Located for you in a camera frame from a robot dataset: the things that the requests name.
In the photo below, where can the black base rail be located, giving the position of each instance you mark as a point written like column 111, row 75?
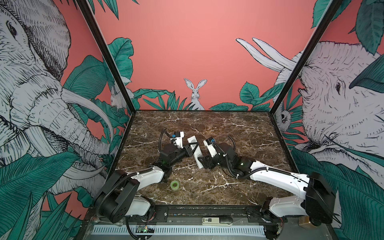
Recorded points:
column 148, row 213

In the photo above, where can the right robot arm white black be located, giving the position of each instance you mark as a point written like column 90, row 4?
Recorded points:
column 312, row 195

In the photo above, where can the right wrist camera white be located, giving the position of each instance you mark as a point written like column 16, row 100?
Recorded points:
column 210, row 146

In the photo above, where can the white label tag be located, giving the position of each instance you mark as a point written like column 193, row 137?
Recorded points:
column 209, row 221

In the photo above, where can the small circuit board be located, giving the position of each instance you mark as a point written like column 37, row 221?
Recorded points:
column 145, row 229

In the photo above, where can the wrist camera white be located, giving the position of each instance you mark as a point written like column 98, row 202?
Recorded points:
column 210, row 146
column 177, row 139

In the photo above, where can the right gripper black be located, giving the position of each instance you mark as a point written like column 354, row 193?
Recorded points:
column 212, row 160

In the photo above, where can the white remote control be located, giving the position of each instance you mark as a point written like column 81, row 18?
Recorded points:
column 197, row 153

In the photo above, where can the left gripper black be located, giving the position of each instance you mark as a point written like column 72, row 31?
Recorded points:
column 187, row 151

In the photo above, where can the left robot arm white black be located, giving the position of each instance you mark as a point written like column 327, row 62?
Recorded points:
column 117, row 198

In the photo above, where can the white slotted cable duct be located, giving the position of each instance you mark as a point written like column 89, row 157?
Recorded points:
column 167, row 230

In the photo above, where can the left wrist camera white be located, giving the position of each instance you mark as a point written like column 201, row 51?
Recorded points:
column 177, row 139

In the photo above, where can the green tape roll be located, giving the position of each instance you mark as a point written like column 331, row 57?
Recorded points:
column 175, row 185

